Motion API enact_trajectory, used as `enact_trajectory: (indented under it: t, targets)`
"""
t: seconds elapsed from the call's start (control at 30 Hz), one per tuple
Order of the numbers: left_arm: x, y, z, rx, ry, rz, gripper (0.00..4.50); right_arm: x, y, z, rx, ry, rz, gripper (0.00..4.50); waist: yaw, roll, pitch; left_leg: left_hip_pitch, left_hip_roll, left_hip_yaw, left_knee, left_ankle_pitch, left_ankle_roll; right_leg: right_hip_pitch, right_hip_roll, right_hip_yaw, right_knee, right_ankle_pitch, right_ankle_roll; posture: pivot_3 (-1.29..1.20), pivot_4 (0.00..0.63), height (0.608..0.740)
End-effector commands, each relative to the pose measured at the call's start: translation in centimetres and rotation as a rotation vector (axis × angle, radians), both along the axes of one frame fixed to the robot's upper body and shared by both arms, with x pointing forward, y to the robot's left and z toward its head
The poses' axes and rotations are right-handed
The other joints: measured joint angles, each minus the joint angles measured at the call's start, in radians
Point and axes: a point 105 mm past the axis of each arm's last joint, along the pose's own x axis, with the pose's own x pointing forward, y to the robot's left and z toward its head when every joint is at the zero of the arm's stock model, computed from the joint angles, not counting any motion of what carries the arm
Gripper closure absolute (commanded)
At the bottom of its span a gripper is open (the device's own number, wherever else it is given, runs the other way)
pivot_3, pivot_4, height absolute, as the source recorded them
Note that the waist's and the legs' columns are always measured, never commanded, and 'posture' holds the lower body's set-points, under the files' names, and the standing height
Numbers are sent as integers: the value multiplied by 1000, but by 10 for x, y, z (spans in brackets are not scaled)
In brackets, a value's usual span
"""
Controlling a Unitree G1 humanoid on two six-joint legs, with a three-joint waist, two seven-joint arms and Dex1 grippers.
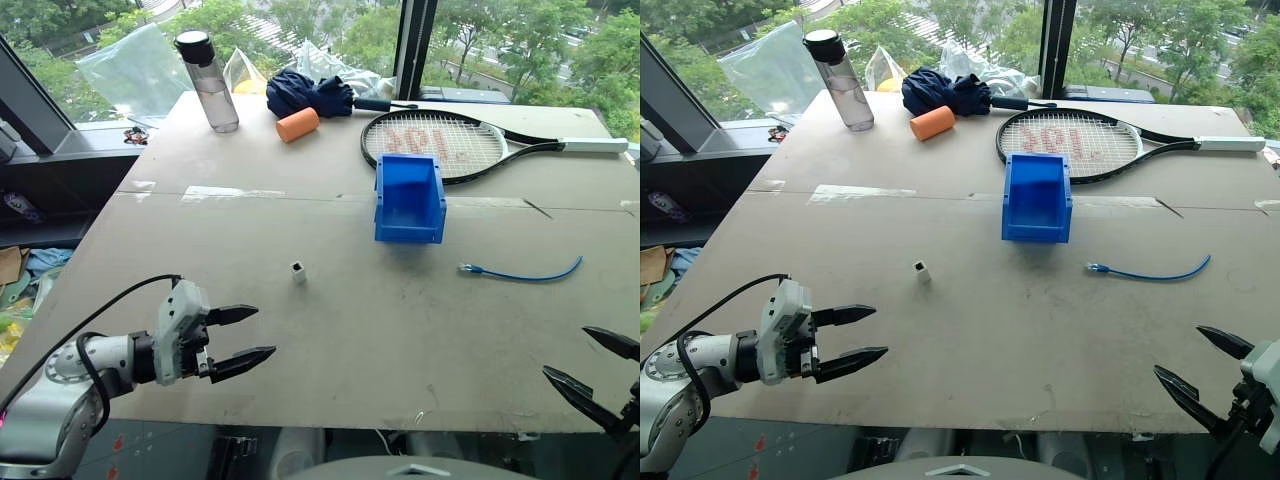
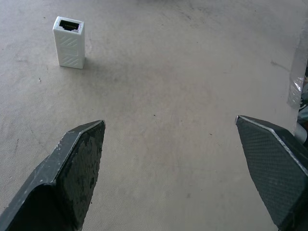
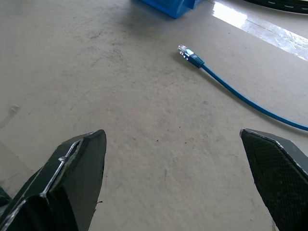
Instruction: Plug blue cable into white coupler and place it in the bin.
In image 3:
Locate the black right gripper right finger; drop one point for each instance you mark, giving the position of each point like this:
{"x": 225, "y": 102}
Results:
{"x": 279, "y": 178}

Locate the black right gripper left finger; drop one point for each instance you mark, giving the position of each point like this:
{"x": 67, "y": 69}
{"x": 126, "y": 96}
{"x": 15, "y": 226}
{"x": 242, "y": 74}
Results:
{"x": 62, "y": 183}

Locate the blue plastic box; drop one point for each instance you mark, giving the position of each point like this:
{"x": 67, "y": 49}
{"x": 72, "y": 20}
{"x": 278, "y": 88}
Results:
{"x": 168, "y": 6}

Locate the black curved object with dashes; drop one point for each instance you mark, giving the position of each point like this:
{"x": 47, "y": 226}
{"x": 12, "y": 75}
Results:
{"x": 284, "y": 6}

